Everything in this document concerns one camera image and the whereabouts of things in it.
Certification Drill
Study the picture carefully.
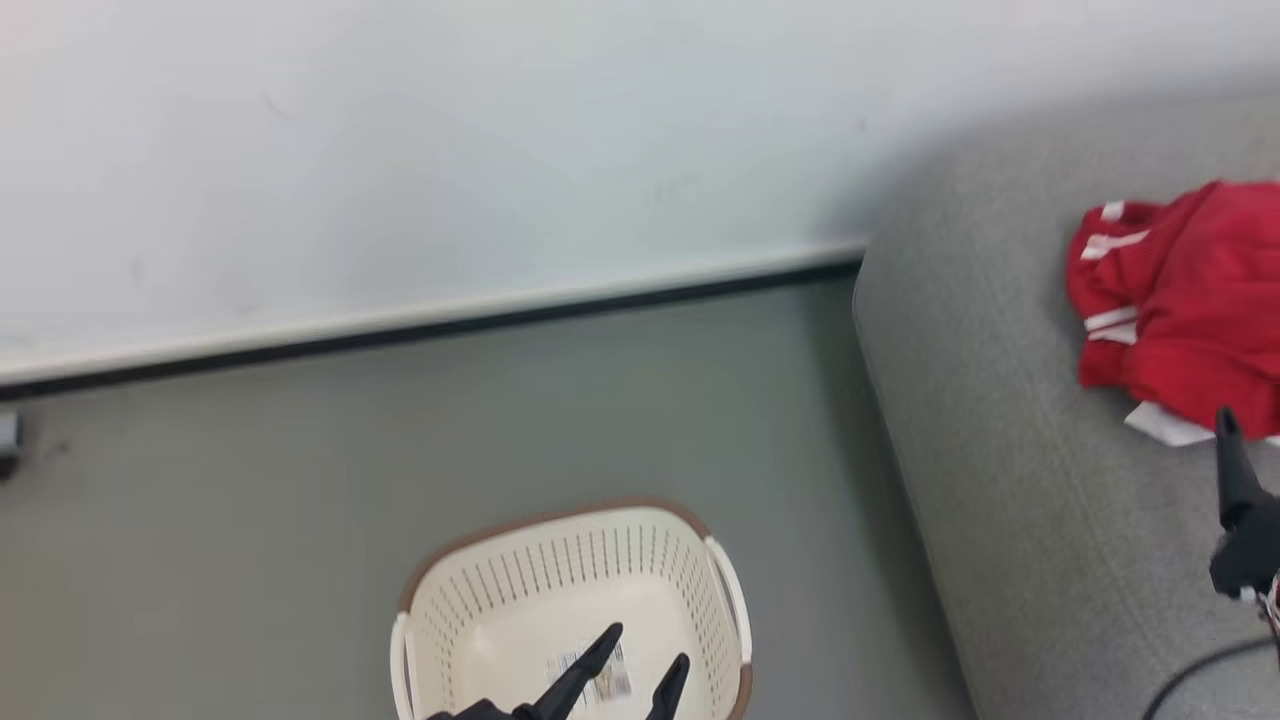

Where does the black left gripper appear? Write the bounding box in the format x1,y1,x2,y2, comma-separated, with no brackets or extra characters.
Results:
428,622,692,720

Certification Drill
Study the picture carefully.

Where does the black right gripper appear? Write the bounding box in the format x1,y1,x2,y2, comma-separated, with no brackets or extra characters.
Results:
1208,405,1280,602

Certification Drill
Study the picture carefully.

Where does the red and white garment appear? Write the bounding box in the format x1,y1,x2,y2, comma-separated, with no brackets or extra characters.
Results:
1065,178,1280,448

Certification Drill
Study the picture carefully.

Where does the grey fabric sofa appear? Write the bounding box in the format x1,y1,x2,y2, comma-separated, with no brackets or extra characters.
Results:
851,95,1280,720

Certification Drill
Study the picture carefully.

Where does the white barcode sticker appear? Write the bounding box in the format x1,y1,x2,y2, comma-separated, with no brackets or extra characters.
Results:
547,642,634,706

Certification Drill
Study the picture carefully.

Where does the cream laundry basket brown rim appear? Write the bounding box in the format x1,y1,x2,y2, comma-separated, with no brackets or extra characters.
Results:
389,499,754,720

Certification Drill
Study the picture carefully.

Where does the white and black skirting strip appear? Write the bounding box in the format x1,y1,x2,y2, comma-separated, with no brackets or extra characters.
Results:
0,238,868,402

